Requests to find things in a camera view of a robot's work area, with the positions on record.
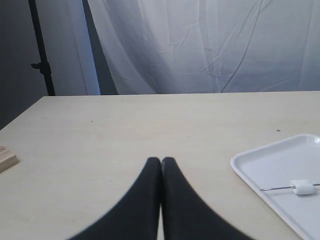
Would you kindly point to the white backdrop cloth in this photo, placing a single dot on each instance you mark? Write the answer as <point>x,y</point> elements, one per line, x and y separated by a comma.
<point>109,47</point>

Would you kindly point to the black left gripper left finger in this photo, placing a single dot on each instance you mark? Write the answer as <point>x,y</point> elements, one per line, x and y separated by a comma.
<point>136,215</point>

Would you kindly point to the white marshmallow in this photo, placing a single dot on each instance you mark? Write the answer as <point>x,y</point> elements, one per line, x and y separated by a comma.
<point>302,187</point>

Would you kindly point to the wooden block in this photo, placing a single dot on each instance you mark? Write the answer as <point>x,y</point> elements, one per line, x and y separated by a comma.
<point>7,159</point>

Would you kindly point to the black light stand pole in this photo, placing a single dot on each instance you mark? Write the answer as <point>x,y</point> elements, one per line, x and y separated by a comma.
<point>43,66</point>

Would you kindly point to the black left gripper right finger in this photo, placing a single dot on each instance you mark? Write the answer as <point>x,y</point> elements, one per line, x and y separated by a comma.
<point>185,216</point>

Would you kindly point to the thin metal skewer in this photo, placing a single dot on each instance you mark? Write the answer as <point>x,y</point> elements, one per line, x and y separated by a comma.
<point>284,187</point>

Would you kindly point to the white plastic tray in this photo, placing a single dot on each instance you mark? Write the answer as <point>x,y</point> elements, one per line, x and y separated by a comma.
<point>276,165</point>

